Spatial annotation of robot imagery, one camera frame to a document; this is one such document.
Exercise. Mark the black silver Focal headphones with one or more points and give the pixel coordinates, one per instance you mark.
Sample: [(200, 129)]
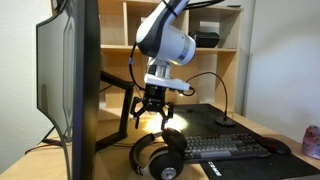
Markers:
[(165, 165)]

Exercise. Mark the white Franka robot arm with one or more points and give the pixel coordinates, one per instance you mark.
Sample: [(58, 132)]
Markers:
[(166, 43)]

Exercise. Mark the black red computer mouse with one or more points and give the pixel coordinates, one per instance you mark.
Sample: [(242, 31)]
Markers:
[(273, 146)]

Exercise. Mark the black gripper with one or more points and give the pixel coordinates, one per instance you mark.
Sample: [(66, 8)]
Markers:
[(156, 98)]

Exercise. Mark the black grey mechanical keyboard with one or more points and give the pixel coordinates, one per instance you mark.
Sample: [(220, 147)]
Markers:
[(223, 146)]

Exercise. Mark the small dark remote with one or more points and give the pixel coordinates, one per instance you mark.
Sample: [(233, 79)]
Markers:
[(233, 6)]

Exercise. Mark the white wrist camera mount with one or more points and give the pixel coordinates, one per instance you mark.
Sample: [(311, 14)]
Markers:
[(166, 82)]

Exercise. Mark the black box on shelf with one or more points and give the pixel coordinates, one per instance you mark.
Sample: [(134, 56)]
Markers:
[(204, 39)]

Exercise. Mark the black curved computer monitor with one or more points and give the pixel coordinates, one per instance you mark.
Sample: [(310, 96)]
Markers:
[(86, 83)]

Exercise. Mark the black gooseneck desk lamp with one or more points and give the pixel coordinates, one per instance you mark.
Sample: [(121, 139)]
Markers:
[(225, 121)]

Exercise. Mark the black desk mat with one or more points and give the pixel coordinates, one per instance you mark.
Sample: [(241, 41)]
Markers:
[(206, 116)]

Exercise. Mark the light wooden shelf unit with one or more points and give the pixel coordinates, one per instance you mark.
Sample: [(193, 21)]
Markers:
[(113, 23)]

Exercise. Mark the pink soda can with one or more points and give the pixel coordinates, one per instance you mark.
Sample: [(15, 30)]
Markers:
[(311, 141)]

